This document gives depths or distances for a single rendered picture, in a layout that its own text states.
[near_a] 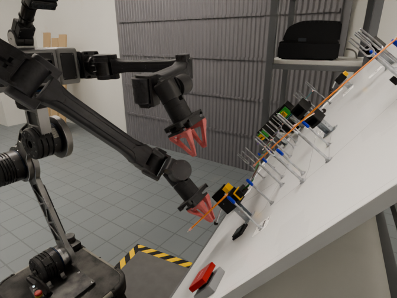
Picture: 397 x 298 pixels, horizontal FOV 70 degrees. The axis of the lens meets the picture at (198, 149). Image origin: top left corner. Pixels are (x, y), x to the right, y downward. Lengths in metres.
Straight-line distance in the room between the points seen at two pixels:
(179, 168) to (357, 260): 0.78
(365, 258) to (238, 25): 2.75
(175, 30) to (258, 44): 1.17
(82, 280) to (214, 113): 2.53
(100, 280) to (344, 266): 1.32
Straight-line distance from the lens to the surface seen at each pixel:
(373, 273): 1.24
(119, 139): 0.78
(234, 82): 3.51
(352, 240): 1.36
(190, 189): 0.84
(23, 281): 2.10
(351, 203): 0.42
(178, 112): 0.72
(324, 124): 0.86
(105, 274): 1.96
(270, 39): 1.61
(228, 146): 3.73
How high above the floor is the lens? 1.55
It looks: 21 degrees down
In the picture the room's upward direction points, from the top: straight up
